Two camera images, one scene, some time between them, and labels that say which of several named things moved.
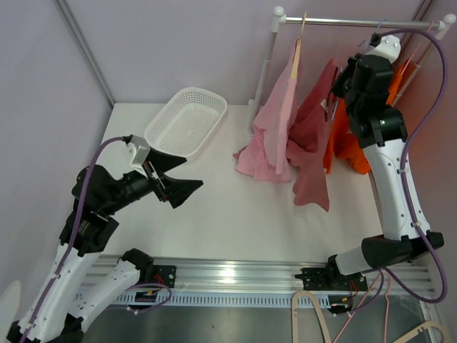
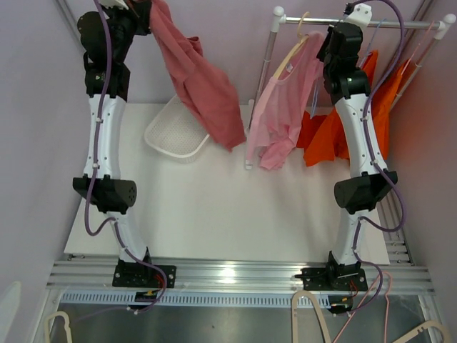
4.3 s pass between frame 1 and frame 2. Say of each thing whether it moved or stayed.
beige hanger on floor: stayed
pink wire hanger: stayed
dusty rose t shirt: moved
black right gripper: moved
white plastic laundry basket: stayed
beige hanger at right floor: stayed
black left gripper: moved
